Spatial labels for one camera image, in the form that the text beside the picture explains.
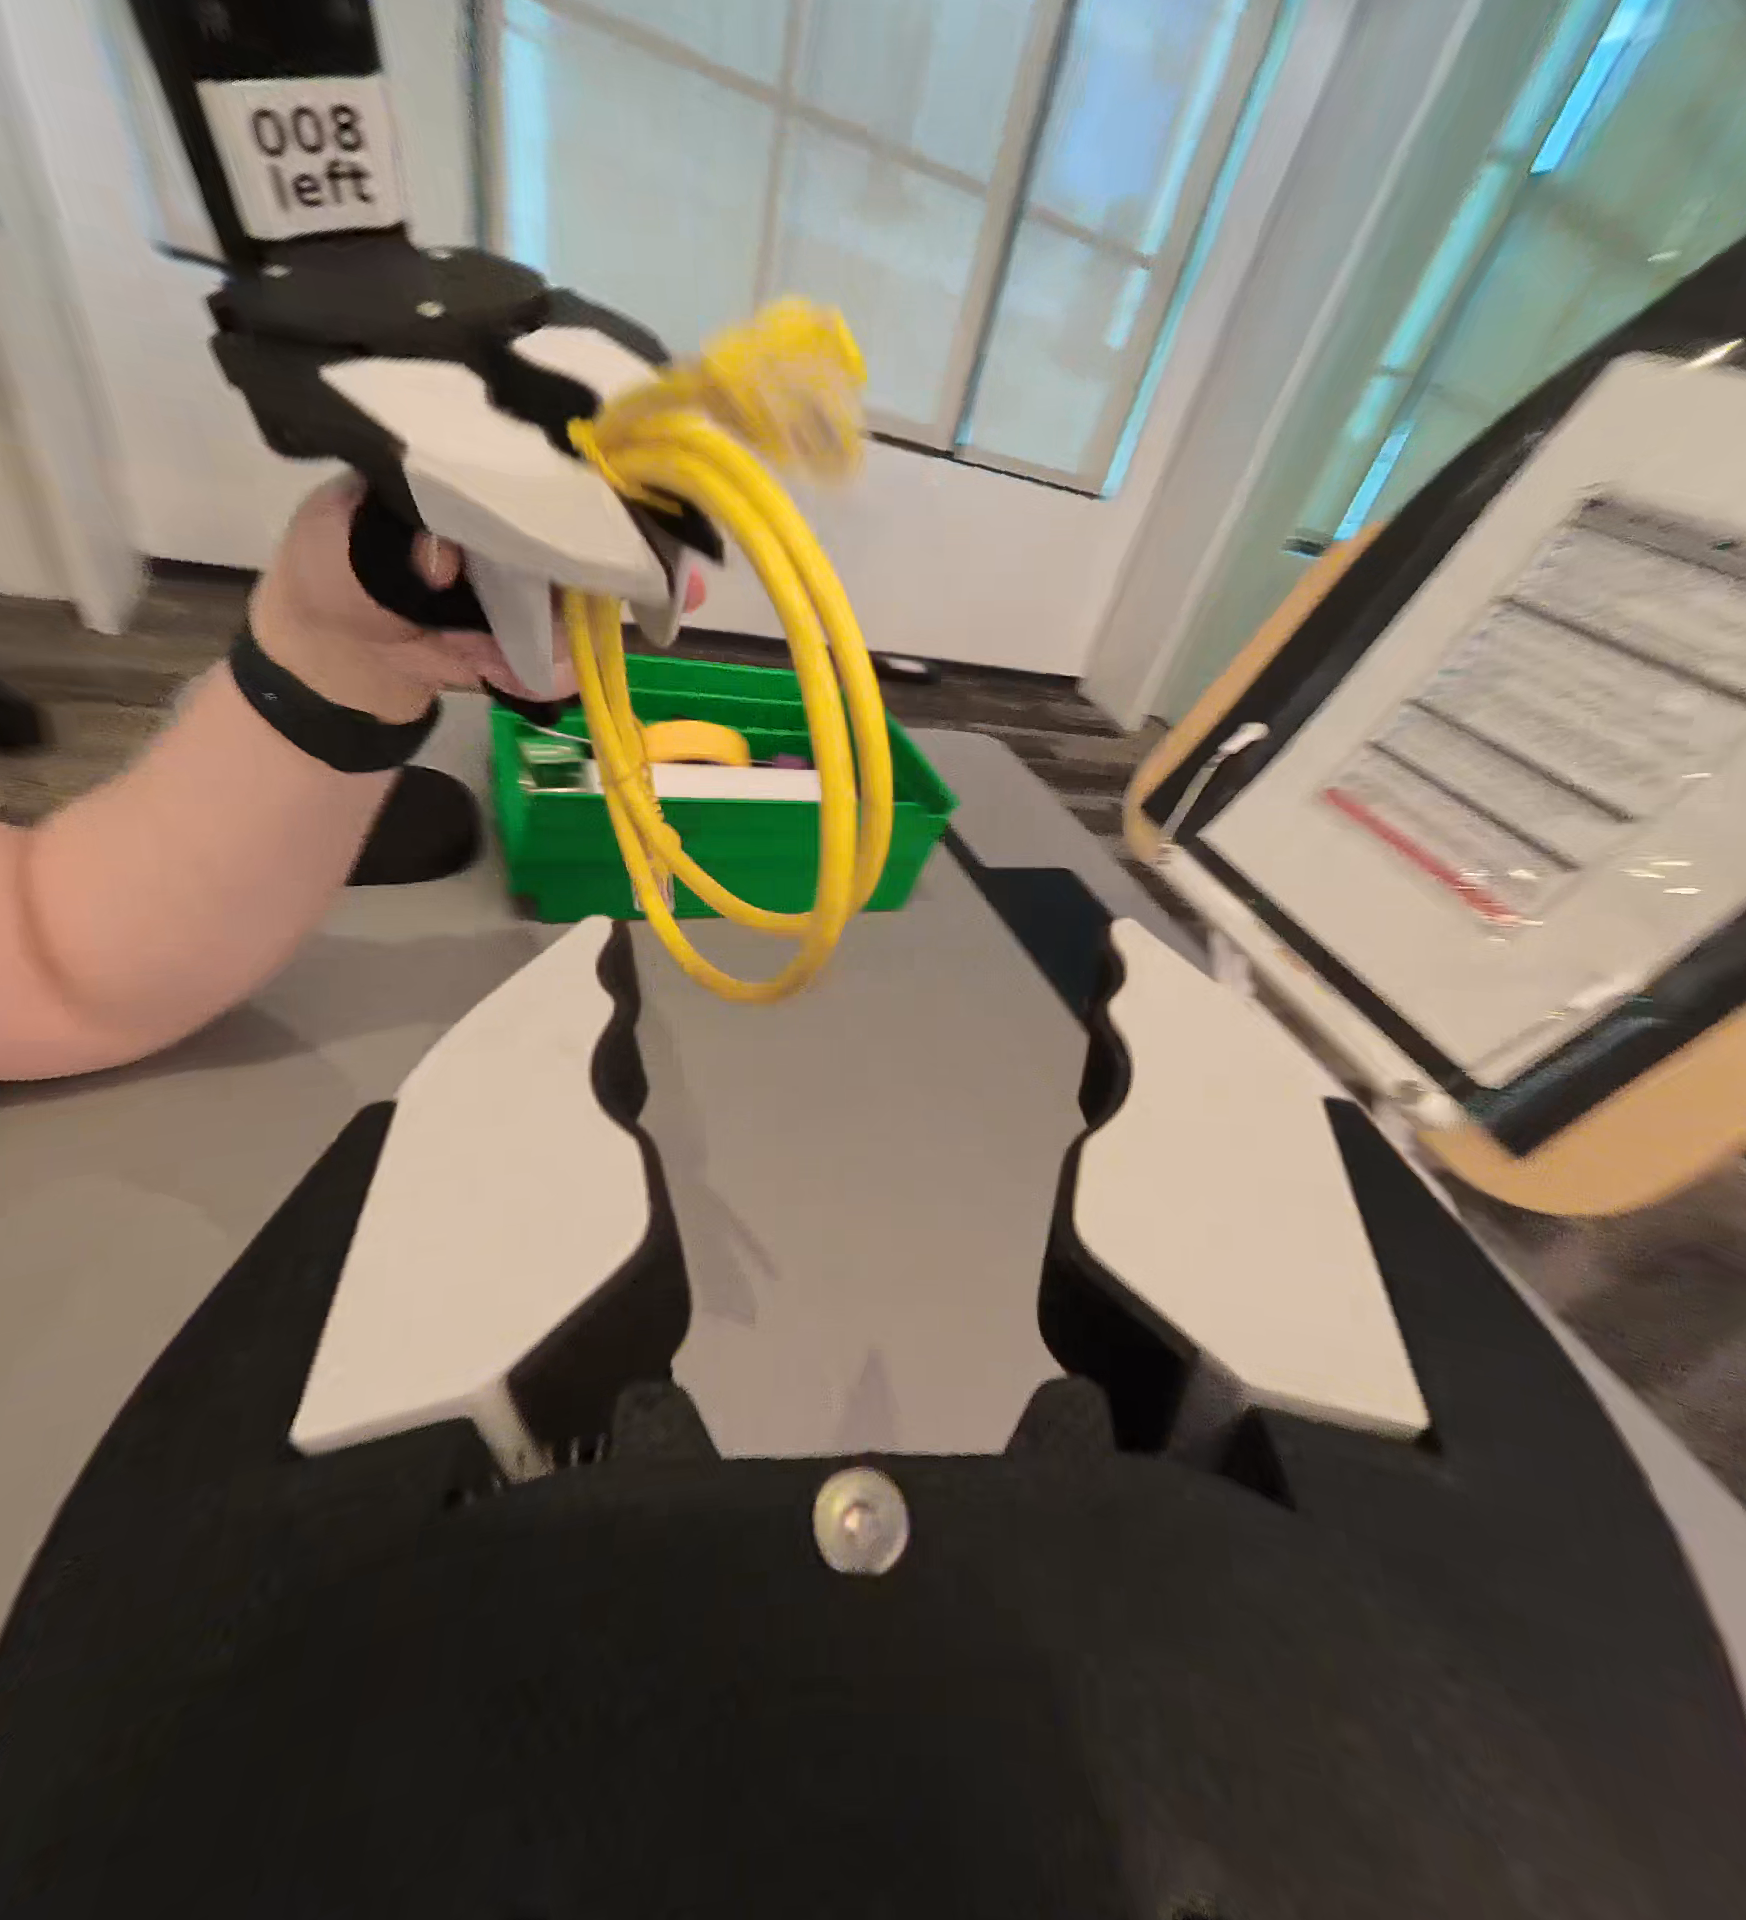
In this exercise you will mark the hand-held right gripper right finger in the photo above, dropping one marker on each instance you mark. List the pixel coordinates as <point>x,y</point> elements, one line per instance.
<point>1234,1199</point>

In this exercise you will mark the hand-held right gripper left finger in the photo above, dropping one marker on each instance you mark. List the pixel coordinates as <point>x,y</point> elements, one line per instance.
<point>483,1199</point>

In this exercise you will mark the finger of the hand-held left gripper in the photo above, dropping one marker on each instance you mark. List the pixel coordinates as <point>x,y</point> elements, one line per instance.
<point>586,358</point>
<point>513,480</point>

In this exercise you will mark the yellow tape roll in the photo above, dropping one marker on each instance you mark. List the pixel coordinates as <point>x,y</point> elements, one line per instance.
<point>693,737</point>

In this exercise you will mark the green plastic bin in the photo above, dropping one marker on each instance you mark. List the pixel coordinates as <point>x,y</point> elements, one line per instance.
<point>751,853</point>

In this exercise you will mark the person's left forearm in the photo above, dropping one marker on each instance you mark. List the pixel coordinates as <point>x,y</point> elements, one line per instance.
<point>107,913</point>

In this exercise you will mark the grey desk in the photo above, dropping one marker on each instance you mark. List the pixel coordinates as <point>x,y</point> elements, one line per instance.
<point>842,1140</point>

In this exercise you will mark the person's left hand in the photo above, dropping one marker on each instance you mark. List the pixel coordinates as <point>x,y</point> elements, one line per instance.
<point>309,584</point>

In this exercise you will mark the black wristband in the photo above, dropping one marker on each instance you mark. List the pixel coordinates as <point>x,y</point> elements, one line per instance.
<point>317,721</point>

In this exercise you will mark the large paned window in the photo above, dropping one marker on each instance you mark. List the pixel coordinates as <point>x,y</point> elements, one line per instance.
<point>874,180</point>

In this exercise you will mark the black dome-shaped object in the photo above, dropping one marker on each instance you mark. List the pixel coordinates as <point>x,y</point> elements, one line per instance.
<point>415,825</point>

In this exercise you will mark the white rectangular block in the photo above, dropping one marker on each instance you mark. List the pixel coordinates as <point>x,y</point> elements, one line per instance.
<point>738,784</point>

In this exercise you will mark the laminated instruction sheet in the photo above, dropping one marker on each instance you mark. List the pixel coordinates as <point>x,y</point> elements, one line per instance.
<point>1562,675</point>

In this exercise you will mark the glass partition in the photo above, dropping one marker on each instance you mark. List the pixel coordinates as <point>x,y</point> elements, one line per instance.
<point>1535,224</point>

